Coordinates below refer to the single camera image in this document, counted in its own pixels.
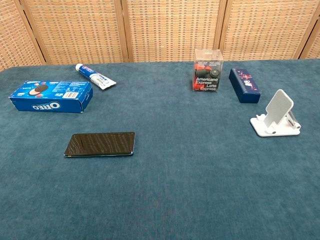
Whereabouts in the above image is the teal smartphone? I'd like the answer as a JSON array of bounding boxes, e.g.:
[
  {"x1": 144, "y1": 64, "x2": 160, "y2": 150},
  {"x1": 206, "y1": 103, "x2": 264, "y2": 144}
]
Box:
[{"x1": 63, "y1": 131, "x2": 136, "y2": 158}]

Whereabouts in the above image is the white folding phone stand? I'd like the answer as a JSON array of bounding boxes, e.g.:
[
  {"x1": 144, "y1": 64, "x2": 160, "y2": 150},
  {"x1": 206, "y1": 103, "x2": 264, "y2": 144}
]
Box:
[{"x1": 249, "y1": 88, "x2": 302, "y2": 137}]

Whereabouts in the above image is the clear coffee capsule box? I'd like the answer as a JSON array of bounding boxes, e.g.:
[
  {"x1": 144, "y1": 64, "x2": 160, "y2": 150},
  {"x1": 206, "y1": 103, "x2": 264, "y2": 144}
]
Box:
[{"x1": 191, "y1": 48, "x2": 224, "y2": 93}]

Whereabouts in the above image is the teal table cloth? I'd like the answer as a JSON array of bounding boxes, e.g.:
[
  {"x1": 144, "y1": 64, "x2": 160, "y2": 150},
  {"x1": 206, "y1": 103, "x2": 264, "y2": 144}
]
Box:
[{"x1": 0, "y1": 58, "x2": 320, "y2": 240}]

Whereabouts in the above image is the white blue toothpaste tube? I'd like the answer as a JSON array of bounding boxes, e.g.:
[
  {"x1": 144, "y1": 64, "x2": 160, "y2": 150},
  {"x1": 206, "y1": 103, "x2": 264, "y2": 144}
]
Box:
[{"x1": 75, "y1": 63, "x2": 117, "y2": 91}]

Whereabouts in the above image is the dark blue rectangular box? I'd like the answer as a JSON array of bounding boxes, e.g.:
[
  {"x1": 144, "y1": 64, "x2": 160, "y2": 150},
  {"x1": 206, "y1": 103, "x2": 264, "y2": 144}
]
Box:
[{"x1": 228, "y1": 67, "x2": 263, "y2": 104}]

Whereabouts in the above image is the woven rattan folding screen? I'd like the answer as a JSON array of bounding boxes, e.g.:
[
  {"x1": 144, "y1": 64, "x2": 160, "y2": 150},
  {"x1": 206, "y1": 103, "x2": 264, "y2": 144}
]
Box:
[{"x1": 0, "y1": 0, "x2": 320, "y2": 73}]

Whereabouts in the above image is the blue Oreo cookie box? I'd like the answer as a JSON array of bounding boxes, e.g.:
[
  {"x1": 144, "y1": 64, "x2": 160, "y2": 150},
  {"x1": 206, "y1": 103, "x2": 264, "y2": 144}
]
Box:
[{"x1": 8, "y1": 79, "x2": 94, "y2": 114}]

